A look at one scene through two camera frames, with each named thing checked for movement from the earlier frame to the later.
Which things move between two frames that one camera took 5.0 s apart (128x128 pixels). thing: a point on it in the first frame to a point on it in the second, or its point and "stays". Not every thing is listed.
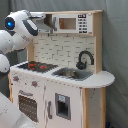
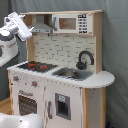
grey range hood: (42, 27) stays
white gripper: (37, 14) to (14, 23)
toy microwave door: (65, 23) stays
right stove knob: (34, 83) stays
